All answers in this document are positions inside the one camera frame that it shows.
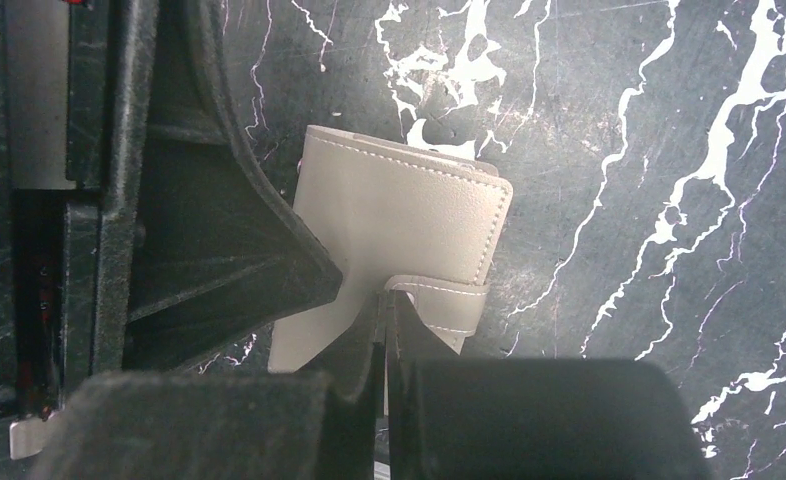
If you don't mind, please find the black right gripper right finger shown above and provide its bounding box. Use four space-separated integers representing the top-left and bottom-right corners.
386 291 712 479

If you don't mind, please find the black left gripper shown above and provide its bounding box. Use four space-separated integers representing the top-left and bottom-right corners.
0 1 342 458

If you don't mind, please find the grey leather card holder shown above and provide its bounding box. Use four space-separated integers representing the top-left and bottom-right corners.
268 125 513 372

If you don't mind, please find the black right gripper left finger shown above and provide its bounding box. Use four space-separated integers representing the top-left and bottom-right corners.
29 294 384 479

